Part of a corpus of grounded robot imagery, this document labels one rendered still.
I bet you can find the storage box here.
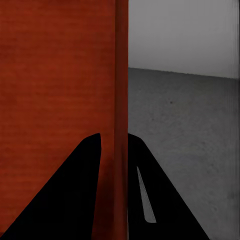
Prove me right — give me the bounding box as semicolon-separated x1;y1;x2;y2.
0;0;129;240

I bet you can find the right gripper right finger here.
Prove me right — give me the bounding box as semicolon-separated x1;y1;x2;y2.
127;133;210;240

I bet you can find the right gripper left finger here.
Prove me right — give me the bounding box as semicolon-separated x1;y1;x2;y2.
0;133;102;240

